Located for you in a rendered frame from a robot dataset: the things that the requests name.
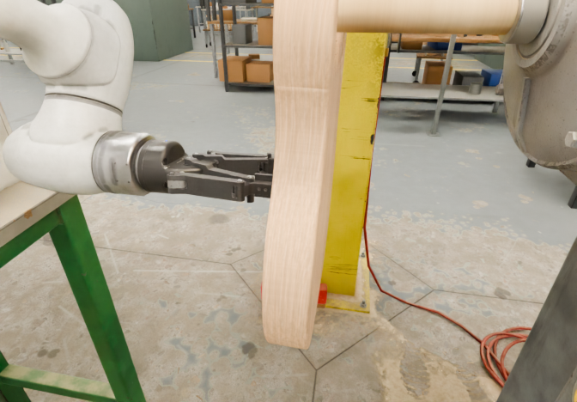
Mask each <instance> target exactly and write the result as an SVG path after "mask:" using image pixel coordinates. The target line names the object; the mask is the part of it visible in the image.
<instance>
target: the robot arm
mask: <svg viewBox="0 0 577 402"><path fill-rule="evenodd" d="M0 39H4V40H8V41H10V42H12V43H14V44H16V45H18V46H19V47H20V48H21V53H22V56H23V59H24V61H25V63H26V65H27V67H28V68H29V69H30V70H31V71H33V72H34V73H36V75H37V76H38V77H39V79H40V81H41V82H43V83H44V84H45V85H46V93H45V99H44V101H43V104H42V107H41V109H40V110H39V112H38V114H37V116H36V117H35V119H34V120H33V121H32V122H29V123H26V124H24V125H23V126H21V127H19V128H18V129H16V130H15V131H13V132H12V133H11V134H10V135H9V136H8V137H7V138H6V140H5V142H4V144H3V160H4V163H5V165H6V167H7V169H8V170H9V171H10V172H11V173H12V174H13V175H14V176H15V177H16V178H17V179H19V180H21V181H24V182H26V183H28V184H30V185H33V186H37V187H41V188H45V189H47V190H51V191H55V192H62V193H69V194H76V195H95V194H99V193H104V192H109V193H112V194H127V195H135V196H143V197H144V196H145V195H147V194H149V193H151V192H158V193H166V194H189V195H195V196H201V197H206V198H218V199H223V200H229V201H235V202H244V201H245V200H246V198H247V203H253V202H254V197H259V198H270V196H271V188H272V180H273V171H274V159H275V158H271V153H267V154H264V155H263V154H248V153H233V152H221V151H215V150H212V149H210V150H208V151H207V155H206V154H205V153H192V155H187V154H186V152H185V151H184V148H183V146H182V145H181V144H180V143H179V142H176V141H172V140H160V139H155V137H153V136H151V135H150V134H147V133H137V132H126V131H122V116H123V111H124V107H125V102H126V100H127V97H128V94H129V90H130V85H131V76H132V69H133V59H134V39H133V33H132V29H131V24H130V21H129V19H128V16H127V15H126V13H125V12H124V11H123V10H122V9H121V8H120V7H119V6H118V5H117V4H116V3H115V2H114V1H113V0H63V1H62V3H55V4H52V5H49V6H47V5H45V4H43V3H41V2H39V1H37V0H0ZM261 162H262V165H261ZM252 175H254V177H253V176H252ZM233 193H234V194H233Z"/></svg>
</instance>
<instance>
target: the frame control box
mask: <svg viewBox="0 0 577 402"><path fill-rule="evenodd" d="M576 390H577V367H576V368H575V370H574V372H573V373H572V374H571V376H570V378H569V379H568V381H567V383H566V385H565V386H564V388H563V389H562V391H561V392H560V394H559V396H558V397H557V399H556V401H555V402H574V395H575V392H576Z"/></svg>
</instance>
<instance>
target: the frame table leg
mask: <svg viewBox="0 0 577 402"><path fill-rule="evenodd" d="M59 210H60V212H61V216H62V218H63V220H64V223H63V224H59V225H58V226H57V227H55V228H54V229H52V230H51V231H50V232H49V235H50V236H51V239H52V243H53V245H54V247H55V249H56V252H57V254H58V257H59V260H60V262H61V265H62V267H63V269H64V273H65V275H66V277H67V279H68V282H69V284H70V287H71V290H72V292H73V295H74V297H75V299H76V303H77V305H78V307H79V309H80V311H81V314H82V317H83V319H84V322H85V324H86V327H87V328H88V332H89V335H90V337H91V339H92V341H93V344H94V347H95V349H96V352H97V354H98V357H99V359H100V362H101V365H102V367H103V369H104V371H105V374H106V378H107V379H108V382H109V384H110V387H111V389H112V392H113V395H114V397H115V399H116V401H117V402H146V399H145V397H144V394H143V390H142V387H141V385H140V382H139V380H138V377H137V372H136V369H135V366H134V364H133V361H132V359H131V354H130V351H129V348H128V345H127V343H126V340H125V335H124V333H123V330H122V327H121V325H120V322H119V319H118V315H117V312H116V309H115V307H114V304H113V301H112V297H111V294H110V291H109V288H108V286H107V283H106V279H105V276H104V273H103V270H102V268H101V265H100V261H99V258H98V255H97V252H96V250H95V247H94V243H93V240H92V237H91V234H90V232H89V229H88V225H87V222H86V219H85V216H84V214H83V211H82V207H81V204H80V201H79V198H78V196H77V195H75V196H74V197H72V198H70V199H69V200H68V201H66V202H65V203H63V204H61V205H60V206H59Z"/></svg>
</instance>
